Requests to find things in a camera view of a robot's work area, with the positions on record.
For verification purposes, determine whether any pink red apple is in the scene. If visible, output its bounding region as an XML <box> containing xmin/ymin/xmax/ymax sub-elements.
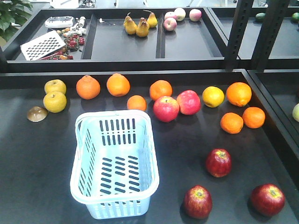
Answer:
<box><xmin>177</xmin><ymin>90</ymin><xmax>201</xmax><ymax>115</ymax></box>
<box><xmin>153</xmin><ymin>96</ymin><xmax>180</xmax><ymax>123</ymax></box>

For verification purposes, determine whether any orange with knob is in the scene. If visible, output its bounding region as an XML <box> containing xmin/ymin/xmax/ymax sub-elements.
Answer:
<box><xmin>76</xmin><ymin>75</ymin><xmax>100</xmax><ymax>100</ymax></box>
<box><xmin>226</xmin><ymin>82</ymin><xmax>252</xmax><ymax>107</ymax></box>

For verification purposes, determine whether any large orange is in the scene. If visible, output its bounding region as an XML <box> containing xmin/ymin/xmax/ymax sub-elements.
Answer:
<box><xmin>106</xmin><ymin>73</ymin><xmax>130</xmax><ymax>97</ymax></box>

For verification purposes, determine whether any small orange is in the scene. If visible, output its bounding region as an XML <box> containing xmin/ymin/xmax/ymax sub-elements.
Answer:
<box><xmin>242</xmin><ymin>107</ymin><xmax>265</xmax><ymax>129</ymax></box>
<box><xmin>127</xmin><ymin>95</ymin><xmax>147</xmax><ymax>111</ymax></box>
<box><xmin>220</xmin><ymin>112</ymin><xmax>243</xmax><ymax>134</ymax></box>

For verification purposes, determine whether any peach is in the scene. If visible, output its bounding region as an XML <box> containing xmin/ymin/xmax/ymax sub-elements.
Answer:
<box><xmin>292</xmin><ymin>104</ymin><xmax>299</xmax><ymax>122</ymax></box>

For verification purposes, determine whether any green potted plant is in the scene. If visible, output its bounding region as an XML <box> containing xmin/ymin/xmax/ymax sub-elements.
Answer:
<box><xmin>0</xmin><ymin>0</ymin><xmax>33</xmax><ymax>42</ymax></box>

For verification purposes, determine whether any yellow orange fruit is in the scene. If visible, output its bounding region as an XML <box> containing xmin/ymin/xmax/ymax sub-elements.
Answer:
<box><xmin>202</xmin><ymin>86</ymin><xmax>225</xmax><ymax>108</ymax></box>

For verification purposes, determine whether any yellow round pear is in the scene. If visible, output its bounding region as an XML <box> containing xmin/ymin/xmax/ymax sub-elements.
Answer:
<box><xmin>44</xmin><ymin>79</ymin><xmax>67</xmax><ymax>94</ymax></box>
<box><xmin>43</xmin><ymin>91</ymin><xmax>67</xmax><ymax>113</ymax></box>

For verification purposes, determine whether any brown mushroom cap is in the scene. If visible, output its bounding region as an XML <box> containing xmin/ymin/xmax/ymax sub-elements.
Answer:
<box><xmin>27</xmin><ymin>106</ymin><xmax>49</xmax><ymax>122</ymax></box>

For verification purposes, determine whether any orange grapefruit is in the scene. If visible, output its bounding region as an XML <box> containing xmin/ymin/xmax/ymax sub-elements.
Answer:
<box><xmin>149</xmin><ymin>80</ymin><xmax>173</xmax><ymax>101</ymax></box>

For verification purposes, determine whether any dark red apple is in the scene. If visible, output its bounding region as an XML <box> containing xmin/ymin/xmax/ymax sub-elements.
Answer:
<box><xmin>250</xmin><ymin>183</ymin><xmax>285</xmax><ymax>217</ymax></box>
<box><xmin>183</xmin><ymin>185</ymin><xmax>213</xmax><ymax>219</ymax></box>
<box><xmin>206</xmin><ymin>148</ymin><xmax>232</xmax><ymax>178</ymax></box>

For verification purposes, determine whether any white device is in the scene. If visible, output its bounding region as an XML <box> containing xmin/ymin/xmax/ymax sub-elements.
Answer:
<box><xmin>45</xmin><ymin>16</ymin><xmax>74</xmax><ymax>28</ymax></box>

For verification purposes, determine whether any white perforated tray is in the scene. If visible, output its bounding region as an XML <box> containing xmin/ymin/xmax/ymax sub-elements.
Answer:
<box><xmin>20</xmin><ymin>31</ymin><xmax>65</xmax><ymax>61</ymax></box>

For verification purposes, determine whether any light blue plastic basket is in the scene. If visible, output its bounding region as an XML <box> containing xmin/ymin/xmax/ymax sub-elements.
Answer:
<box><xmin>70</xmin><ymin>110</ymin><xmax>159</xmax><ymax>219</ymax></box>

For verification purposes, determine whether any black wood produce stand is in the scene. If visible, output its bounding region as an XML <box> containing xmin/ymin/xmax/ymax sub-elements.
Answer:
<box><xmin>0</xmin><ymin>8</ymin><xmax>299</xmax><ymax>224</ymax></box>

